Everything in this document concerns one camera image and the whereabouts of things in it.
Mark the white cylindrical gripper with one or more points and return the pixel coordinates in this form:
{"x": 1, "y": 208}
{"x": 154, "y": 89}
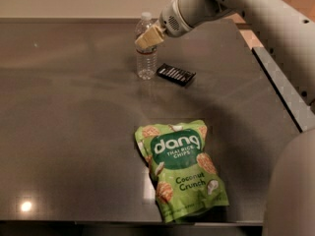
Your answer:
{"x": 173, "y": 21}

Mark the clear plastic water bottle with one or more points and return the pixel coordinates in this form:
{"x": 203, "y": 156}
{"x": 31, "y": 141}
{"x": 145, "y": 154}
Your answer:
{"x": 146, "y": 58}

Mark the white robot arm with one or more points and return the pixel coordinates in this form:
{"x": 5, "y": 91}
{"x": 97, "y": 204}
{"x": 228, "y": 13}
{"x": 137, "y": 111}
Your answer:
{"x": 288, "y": 56}

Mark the black rxbar chocolate bar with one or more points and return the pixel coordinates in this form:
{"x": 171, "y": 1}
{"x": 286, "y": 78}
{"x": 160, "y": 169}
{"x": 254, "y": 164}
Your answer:
{"x": 175, "y": 75}

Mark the green dang rice chips bag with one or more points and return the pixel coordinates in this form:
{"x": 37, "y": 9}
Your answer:
{"x": 186, "y": 180}

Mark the grey side table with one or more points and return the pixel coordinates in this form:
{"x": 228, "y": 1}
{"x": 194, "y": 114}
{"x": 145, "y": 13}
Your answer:
{"x": 300, "y": 113}

